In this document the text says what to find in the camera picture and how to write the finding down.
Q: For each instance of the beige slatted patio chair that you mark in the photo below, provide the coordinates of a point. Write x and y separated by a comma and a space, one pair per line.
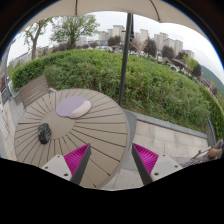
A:
34, 90

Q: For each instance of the purple mouse pad wrist rest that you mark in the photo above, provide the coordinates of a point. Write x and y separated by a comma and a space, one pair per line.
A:
73, 107

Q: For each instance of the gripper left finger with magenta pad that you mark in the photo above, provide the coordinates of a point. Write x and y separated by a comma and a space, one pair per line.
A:
70, 167

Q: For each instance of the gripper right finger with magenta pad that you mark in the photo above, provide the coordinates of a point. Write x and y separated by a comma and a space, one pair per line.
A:
152, 166

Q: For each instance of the dark umbrella pole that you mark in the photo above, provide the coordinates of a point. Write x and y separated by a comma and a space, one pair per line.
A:
129, 35

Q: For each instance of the black computer mouse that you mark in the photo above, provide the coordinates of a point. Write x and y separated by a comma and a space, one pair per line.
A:
44, 133

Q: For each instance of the green hedge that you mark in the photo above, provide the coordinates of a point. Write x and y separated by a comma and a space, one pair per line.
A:
150, 88

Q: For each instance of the beige patio umbrella canopy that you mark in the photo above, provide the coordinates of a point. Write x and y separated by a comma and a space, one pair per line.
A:
157, 10

